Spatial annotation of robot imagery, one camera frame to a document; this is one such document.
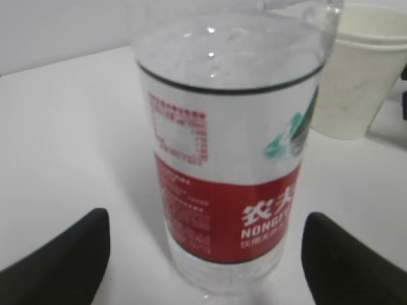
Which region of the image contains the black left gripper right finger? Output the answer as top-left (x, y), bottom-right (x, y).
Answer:
top-left (301, 212), bottom-right (406, 304)

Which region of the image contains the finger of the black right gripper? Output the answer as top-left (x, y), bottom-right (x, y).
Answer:
top-left (401, 65), bottom-right (407, 121)

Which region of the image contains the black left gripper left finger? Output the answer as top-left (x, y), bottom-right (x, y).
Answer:
top-left (1, 208), bottom-right (111, 304)

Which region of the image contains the white paper cup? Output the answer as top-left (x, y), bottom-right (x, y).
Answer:
top-left (312, 4), bottom-right (406, 140)

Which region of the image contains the clear Nongfu Spring water bottle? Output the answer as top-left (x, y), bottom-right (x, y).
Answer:
top-left (127, 1), bottom-right (343, 294)

